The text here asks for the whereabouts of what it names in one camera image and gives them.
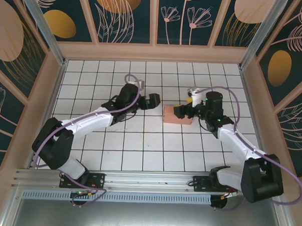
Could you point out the yellow connector plug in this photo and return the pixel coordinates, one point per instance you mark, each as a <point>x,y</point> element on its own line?
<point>223,196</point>

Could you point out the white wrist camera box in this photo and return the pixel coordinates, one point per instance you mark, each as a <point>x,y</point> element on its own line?
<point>196,98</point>
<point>141,84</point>

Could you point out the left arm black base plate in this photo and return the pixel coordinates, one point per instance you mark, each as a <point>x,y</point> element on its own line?
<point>98,180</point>

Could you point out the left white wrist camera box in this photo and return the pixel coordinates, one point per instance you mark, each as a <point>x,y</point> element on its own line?
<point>141,84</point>

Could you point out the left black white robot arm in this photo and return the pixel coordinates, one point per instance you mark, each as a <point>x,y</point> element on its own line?
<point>54,148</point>

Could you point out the pink paper box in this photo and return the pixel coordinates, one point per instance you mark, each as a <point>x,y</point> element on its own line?
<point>169,116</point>

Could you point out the small green circuit board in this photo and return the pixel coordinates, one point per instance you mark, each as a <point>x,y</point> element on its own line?
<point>82,193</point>

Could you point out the steel sheet panel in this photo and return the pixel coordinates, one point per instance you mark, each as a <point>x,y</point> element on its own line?
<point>146,218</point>

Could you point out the aluminium frame post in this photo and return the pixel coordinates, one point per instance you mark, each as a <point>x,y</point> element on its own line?
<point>259,35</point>
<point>46,31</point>

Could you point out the aluminium mounting rail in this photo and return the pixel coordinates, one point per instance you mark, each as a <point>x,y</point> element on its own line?
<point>148,179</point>

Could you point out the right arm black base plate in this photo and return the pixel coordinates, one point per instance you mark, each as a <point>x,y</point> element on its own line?
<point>200,184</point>

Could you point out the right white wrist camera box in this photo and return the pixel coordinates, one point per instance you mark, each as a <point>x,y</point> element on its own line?
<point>196,98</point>

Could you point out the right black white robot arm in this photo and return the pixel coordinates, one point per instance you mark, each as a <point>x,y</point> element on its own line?
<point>260,180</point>

